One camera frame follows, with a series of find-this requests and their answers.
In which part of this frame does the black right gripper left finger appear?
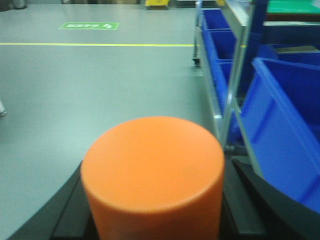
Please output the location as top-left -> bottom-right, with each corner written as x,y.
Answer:
11,165 -> 99,240

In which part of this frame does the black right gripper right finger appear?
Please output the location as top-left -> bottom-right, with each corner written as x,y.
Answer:
219,157 -> 320,240

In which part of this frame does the orange cylindrical capacitor 4680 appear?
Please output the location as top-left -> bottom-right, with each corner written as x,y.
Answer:
80,116 -> 225,240

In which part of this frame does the blue bin near gripper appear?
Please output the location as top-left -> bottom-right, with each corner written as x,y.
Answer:
240,57 -> 320,212

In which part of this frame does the green floor sign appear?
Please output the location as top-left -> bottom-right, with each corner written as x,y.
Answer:
59,22 -> 120,30

